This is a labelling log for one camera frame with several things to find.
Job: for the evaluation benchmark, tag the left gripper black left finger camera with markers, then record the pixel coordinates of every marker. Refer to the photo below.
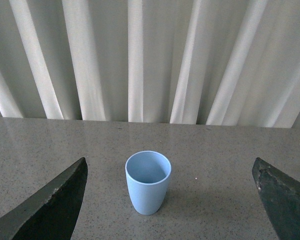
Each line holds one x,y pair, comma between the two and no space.
52,212

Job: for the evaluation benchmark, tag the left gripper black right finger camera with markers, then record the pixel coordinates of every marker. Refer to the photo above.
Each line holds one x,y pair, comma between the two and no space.
280,196

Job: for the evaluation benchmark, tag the blue plastic cup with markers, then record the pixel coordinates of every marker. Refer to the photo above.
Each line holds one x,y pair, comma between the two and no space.
147,175

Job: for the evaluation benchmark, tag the white pleated curtain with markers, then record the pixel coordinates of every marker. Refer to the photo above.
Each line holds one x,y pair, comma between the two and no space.
213,62

